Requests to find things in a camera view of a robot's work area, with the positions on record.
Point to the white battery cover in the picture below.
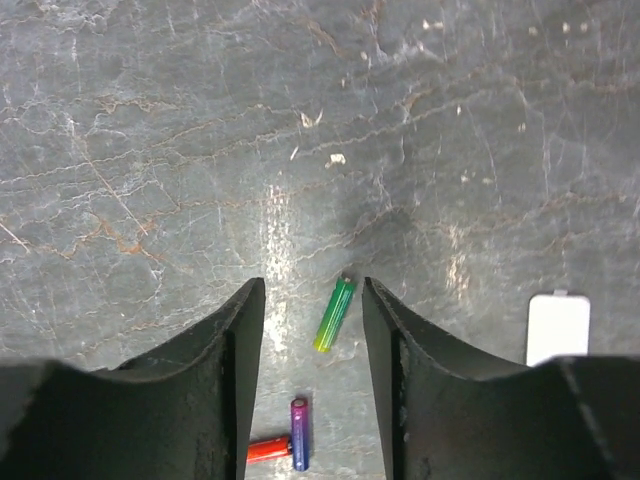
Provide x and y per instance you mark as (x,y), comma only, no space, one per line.
(558,325)

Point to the orange red battery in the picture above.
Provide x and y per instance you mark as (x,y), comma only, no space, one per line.
(269,449)

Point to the purple blue battery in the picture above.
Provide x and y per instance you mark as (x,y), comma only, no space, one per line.
(300,433)

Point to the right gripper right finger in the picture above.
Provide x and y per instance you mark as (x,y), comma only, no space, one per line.
(448,410)

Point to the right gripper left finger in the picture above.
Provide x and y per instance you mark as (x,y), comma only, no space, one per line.
(182,410)

